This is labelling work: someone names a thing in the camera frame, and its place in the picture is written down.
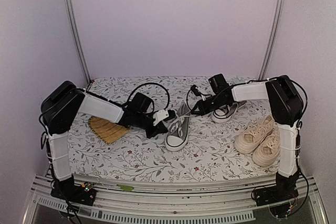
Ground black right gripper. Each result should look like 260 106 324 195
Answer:
192 93 228 115

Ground grey sneaker with white laces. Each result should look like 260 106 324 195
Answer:
165 102 191 152

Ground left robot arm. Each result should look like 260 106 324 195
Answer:
39 81 169 200

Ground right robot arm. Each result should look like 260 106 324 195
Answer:
191 74 308 178

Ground yellow bamboo fan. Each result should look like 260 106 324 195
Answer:
88 116 130 145

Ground floral patterned table mat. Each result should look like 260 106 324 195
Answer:
68 76 279 183

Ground beige sneaker inner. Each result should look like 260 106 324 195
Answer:
234 115 275 154

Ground beige sneaker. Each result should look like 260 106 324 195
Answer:
252 130 280 167
234 115 275 154

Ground green tape piece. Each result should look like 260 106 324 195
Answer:
117 185 134 192

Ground beige sneaker outer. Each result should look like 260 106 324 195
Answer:
252 130 280 167

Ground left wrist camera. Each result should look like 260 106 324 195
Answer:
153 109 176 126

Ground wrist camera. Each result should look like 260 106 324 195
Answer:
153 109 176 126
190 85 206 101

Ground black right camera cable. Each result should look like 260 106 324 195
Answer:
186 89 211 112

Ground black camera cable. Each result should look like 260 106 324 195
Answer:
125 82 171 112
186 89 211 112

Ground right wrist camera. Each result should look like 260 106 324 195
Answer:
190 85 206 101

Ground black left camera cable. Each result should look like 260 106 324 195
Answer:
125 82 171 112

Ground aluminium front rail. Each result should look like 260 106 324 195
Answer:
23 175 331 223

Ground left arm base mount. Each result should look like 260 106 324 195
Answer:
50 178 97 206

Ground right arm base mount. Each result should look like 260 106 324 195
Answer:
251 174 299 206

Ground left aluminium frame post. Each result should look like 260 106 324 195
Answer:
64 0 91 83

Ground aluminium frame post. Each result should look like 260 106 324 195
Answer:
257 0 285 80
64 0 91 83

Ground right aluminium frame post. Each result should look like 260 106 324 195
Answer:
257 0 285 80

